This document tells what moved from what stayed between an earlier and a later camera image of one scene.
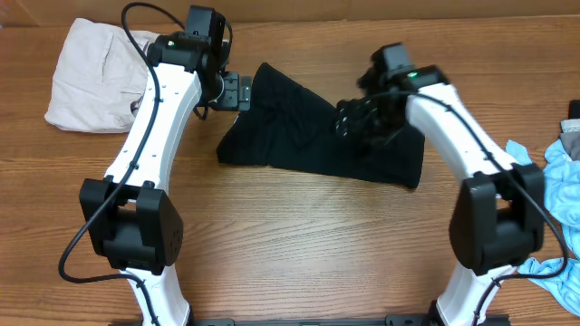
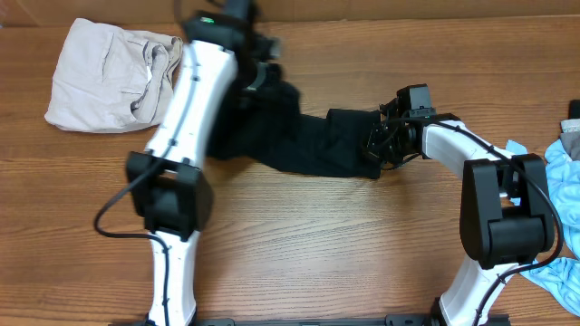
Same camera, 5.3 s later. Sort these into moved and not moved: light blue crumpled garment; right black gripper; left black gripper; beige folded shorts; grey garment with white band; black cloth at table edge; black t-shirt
Moved: black t-shirt; right black gripper; left black gripper
Not moved: black cloth at table edge; beige folded shorts; light blue crumpled garment; grey garment with white band
